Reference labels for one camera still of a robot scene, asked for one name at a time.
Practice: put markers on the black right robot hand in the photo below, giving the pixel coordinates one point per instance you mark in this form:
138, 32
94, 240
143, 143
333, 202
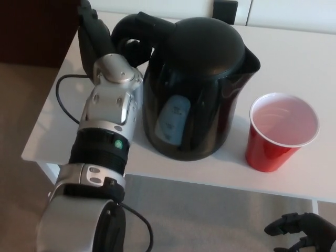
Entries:
320, 231

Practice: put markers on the black electric kettle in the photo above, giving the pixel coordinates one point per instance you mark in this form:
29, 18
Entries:
199, 65

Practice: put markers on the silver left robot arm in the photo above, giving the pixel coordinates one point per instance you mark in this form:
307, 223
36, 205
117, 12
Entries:
110, 105

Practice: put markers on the red plastic cup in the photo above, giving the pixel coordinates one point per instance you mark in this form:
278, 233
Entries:
265, 157

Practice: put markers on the white cabinet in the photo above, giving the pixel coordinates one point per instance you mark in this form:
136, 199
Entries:
288, 13

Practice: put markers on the dark brown cabinet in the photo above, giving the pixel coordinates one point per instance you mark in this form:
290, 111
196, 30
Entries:
34, 31

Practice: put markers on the white metal-frame table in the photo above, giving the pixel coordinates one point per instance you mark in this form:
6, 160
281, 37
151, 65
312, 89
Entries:
288, 65

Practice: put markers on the black rectangular wall plate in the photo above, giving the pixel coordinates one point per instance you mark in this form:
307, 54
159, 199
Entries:
225, 11

